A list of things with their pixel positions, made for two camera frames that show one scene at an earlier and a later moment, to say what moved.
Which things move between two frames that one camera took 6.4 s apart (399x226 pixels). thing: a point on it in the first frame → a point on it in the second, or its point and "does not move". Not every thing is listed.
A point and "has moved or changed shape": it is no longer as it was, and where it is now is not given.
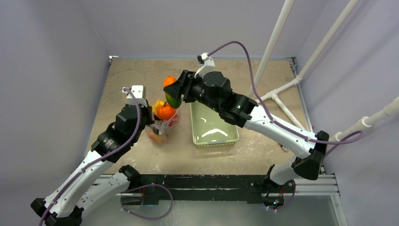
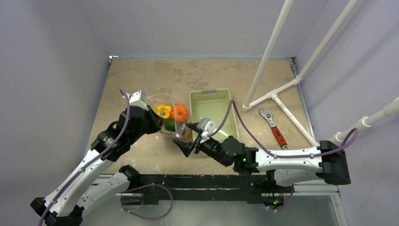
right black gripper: (186, 86) → (195, 142)
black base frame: (155, 188) does not move
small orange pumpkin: (165, 111) → (179, 113)
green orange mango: (173, 102) → (169, 124)
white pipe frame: (392, 107) does not move
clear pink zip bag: (165, 119) has moved or changed shape
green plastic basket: (209, 129) does not move
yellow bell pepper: (157, 104) has moved or changed shape
